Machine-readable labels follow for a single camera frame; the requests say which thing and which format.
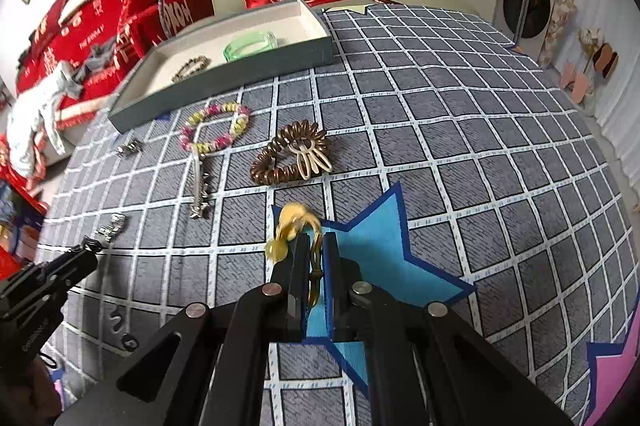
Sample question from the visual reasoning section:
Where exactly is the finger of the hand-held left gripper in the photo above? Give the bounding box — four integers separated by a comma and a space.
47, 237, 104, 294

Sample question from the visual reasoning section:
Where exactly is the brown braided bracelet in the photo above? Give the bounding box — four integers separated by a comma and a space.
171, 55, 211, 83

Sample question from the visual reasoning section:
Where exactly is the green translucent bangle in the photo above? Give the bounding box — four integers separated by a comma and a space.
223, 30, 278, 60

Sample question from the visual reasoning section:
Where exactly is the silver star hair clip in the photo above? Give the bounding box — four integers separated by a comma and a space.
188, 151, 211, 221

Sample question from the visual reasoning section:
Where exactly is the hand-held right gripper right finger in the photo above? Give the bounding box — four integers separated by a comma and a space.
322, 232, 576, 426

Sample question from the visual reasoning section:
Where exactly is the red box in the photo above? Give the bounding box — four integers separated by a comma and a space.
0, 176, 49, 278

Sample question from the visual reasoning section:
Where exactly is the yellow hair tie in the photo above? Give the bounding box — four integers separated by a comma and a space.
265, 202, 326, 312

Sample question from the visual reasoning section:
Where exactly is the grey garment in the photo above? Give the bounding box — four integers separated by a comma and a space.
75, 39, 119, 80

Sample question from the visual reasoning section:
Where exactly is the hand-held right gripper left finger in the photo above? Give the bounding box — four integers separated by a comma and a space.
52, 232, 313, 426

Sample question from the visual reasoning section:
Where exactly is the cream looped hair clip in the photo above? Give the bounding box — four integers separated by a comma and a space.
287, 139, 334, 180

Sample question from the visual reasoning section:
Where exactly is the light blue garment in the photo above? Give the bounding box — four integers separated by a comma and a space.
7, 61, 83, 178

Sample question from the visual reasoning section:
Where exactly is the ribbed silver clip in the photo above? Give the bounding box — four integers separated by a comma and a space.
94, 213, 129, 240

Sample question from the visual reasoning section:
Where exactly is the grey grid table cloth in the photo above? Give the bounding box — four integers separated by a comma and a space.
37, 1, 637, 426

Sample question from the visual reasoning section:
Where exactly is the pastel spiral bracelet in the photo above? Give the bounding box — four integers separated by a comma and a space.
180, 102, 251, 153

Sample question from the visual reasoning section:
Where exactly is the brown spiral hair tie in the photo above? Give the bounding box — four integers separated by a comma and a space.
250, 120, 331, 187

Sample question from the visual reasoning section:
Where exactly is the red blanket sofa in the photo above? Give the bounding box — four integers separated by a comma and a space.
15, 0, 216, 129

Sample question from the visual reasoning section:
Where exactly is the beige shallow tray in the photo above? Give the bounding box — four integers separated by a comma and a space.
107, 0, 335, 133

